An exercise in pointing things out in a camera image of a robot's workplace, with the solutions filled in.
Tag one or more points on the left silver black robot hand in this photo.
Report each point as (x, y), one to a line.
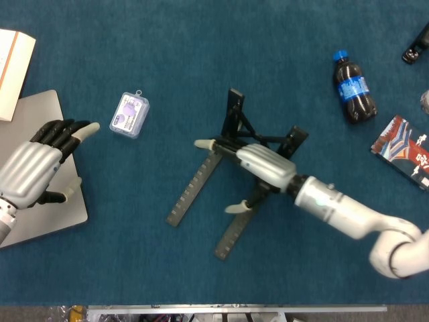
(27, 167)

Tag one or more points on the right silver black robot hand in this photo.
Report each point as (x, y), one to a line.
(268, 164)

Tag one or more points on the black folding laptop stand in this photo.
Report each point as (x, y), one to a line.
(191, 191)

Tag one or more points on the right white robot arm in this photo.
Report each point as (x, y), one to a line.
(335, 208)

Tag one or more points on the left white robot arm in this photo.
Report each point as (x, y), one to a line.
(5, 218)

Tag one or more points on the silver closed laptop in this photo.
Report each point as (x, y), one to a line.
(50, 221)

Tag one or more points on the cola bottle with blue label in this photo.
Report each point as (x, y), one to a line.
(353, 90)

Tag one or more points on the small clear plastic case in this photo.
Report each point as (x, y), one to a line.
(129, 115)

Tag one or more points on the red black printed box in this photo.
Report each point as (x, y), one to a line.
(402, 147)

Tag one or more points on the yellow plastic part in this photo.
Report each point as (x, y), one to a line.
(77, 314)

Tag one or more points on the black handheld device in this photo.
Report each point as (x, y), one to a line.
(414, 52)

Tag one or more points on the aluminium frame rail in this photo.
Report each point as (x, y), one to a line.
(234, 308)

